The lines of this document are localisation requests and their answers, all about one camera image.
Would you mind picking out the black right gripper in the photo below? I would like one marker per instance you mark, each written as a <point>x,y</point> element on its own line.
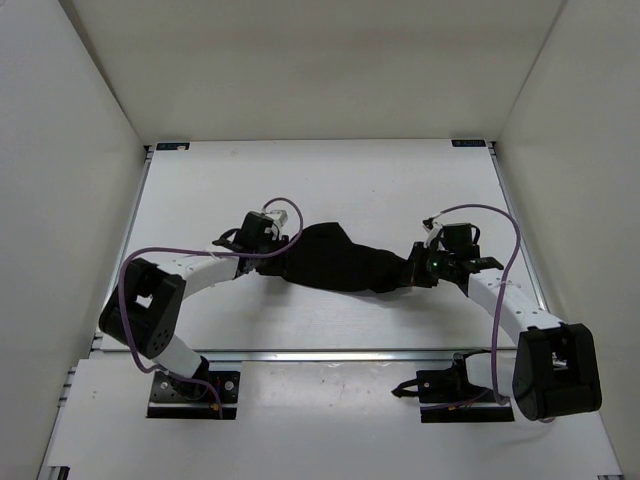
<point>415,273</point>

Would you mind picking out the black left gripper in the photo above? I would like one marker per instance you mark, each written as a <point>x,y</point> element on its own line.
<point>279,243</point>

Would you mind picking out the black skirt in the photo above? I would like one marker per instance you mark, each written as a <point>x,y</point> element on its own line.
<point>326,258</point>

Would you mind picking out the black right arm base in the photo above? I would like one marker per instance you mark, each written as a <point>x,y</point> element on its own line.
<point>447,397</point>

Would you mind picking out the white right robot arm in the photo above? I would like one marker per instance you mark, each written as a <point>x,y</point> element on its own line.
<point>554,370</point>

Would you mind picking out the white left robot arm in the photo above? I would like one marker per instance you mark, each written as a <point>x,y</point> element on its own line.
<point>143,309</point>

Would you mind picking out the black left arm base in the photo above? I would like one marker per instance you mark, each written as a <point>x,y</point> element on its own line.
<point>173,399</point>

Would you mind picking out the dark right corner label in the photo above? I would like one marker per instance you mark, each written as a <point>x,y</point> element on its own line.
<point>468,143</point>

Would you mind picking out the dark corner label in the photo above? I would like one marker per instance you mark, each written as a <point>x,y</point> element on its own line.
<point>172,146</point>
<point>468,143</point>

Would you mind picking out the dark left corner label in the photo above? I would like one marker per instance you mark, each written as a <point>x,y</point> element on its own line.
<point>172,146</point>

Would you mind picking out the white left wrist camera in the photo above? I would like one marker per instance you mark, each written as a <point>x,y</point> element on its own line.
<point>275,222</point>

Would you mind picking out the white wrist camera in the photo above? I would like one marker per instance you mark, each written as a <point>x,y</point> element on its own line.
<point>275,222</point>
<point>433,228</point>

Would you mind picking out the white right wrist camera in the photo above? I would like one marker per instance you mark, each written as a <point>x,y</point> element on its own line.
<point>433,228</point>

